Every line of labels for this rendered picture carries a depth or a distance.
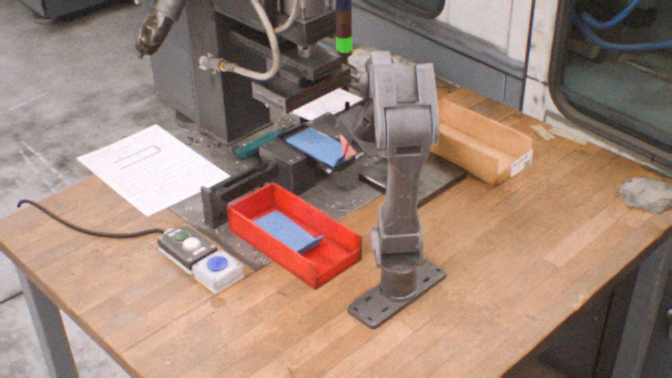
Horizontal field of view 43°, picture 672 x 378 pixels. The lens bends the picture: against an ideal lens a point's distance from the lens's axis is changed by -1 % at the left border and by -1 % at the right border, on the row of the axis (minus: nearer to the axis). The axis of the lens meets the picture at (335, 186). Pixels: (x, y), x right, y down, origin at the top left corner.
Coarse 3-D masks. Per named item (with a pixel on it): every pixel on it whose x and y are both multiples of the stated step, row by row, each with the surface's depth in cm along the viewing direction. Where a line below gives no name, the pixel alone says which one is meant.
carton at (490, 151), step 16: (448, 112) 199; (464, 112) 195; (448, 128) 200; (464, 128) 197; (480, 128) 193; (496, 128) 190; (448, 144) 186; (464, 144) 182; (480, 144) 194; (496, 144) 192; (512, 144) 188; (528, 144) 185; (448, 160) 188; (464, 160) 185; (480, 160) 181; (496, 160) 178; (512, 160) 188; (528, 160) 187; (480, 176) 183; (496, 176) 180
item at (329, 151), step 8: (312, 128) 184; (296, 136) 181; (304, 136) 181; (312, 136) 181; (320, 136) 181; (296, 144) 179; (304, 144) 179; (320, 144) 179; (328, 144) 179; (336, 144) 179; (312, 152) 176; (320, 152) 176; (328, 152) 176; (336, 152) 177; (320, 160) 175; (328, 160) 174; (336, 160) 171; (344, 160) 174
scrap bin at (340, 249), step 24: (264, 192) 173; (288, 192) 171; (240, 216) 165; (288, 216) 174; (312, 216) 168; (264, 240) 162; (336, 240) 165; (360, 240) 160; (288, 264) 159; (312, 264) 153; (336, 264) 157
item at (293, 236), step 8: (264, 216) 173; (272, 216) 173; (280, 216) 173; (256, 224) 171; (264, 224) 171; (272, 224) 171; (280, 224) 171; (288, 224) 171; (272, 232) 169; (280, 232) 169; (288, 232) 169; (296, 232) 169; (304, 232) 169; (280, 240) 167; (288, 240) 167; (296, 240) 167; (304, 240) 167; (312, 240) 167; (320, 240) 165; (296, 248) 165; (304, 248) 162
